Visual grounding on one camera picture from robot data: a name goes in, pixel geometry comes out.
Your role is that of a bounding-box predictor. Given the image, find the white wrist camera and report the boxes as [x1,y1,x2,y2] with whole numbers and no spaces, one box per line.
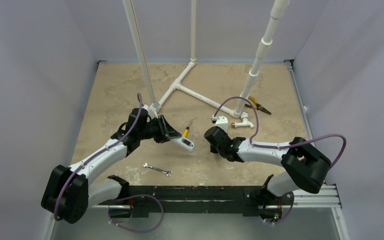
[211,115,229,133]
[142,101,161,119]

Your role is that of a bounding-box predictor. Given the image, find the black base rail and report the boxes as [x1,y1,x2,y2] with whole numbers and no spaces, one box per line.
[98,181,294,221]

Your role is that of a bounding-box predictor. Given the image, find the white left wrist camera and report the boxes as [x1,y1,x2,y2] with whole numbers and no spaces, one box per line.
[142,101,161,119]

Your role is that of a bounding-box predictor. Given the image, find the aluminium frame rail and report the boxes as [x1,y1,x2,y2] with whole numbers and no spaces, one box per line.
[284,60,342,209]

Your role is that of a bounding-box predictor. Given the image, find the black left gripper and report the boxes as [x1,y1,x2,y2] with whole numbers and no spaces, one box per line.
[138,115,181,144]

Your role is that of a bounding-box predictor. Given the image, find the yellow handled screwdriver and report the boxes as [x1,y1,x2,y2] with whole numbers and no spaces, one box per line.
[182,119,194,138]

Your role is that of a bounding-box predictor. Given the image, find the white remote control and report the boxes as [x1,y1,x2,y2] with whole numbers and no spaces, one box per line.
[171,136,195,152]

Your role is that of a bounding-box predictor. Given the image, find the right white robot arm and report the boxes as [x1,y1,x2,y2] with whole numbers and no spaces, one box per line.
[204,126,332,204]

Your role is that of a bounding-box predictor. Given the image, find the yellow handled pliers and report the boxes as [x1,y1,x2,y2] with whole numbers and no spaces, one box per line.
[248,96,272,115]

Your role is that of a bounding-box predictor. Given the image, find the white jointed vertical pipe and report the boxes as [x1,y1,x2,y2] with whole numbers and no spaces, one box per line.
[240,0,290,100]

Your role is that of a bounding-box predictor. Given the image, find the white PVC pipe frame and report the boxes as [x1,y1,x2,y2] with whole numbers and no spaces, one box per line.
[122,0,239,118]

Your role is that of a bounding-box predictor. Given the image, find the silver open-end wrench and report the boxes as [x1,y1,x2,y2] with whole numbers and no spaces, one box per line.
[143,163,173,177]

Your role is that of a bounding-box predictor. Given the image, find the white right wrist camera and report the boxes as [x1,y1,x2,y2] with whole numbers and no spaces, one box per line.
[211,115,229,133]

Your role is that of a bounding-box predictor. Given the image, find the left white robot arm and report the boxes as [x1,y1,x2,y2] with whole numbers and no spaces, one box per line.
[40,107,195,224]

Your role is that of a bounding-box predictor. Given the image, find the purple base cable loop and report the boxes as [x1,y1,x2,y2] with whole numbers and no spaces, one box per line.
[107,194,164,234]

